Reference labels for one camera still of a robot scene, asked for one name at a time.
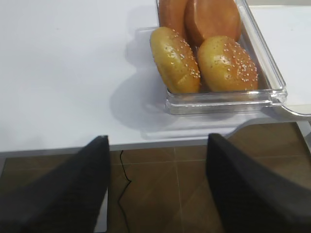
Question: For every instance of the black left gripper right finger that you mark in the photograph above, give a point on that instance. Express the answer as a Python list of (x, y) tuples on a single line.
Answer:
[(249, 197)]

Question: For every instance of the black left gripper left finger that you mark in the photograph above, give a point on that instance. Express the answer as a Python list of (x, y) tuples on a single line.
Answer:
[(68, 199)]

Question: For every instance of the plain bun bottom half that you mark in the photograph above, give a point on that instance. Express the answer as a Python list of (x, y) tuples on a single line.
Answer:
[(171, 15)]

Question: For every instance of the right sesame bun top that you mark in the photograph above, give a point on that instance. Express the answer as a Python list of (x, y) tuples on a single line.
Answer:
[(226, 66)]

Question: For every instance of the sesame bun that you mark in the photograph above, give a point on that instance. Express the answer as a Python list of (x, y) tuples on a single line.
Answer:
[(175, 61), (226, 66)]

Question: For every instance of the clear plastic bun container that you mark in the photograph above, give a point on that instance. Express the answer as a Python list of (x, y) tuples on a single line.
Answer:
[(271, 90)]

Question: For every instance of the left sesame bun top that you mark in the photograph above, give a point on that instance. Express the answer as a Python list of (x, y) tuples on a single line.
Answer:
[(175, 61)]

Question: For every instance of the white metal serving tray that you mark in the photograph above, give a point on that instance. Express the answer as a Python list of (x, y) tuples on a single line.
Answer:
[(286, 28)]

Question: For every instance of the plain brown bun bottom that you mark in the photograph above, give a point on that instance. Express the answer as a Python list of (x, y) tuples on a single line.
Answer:
[(207, 18)]

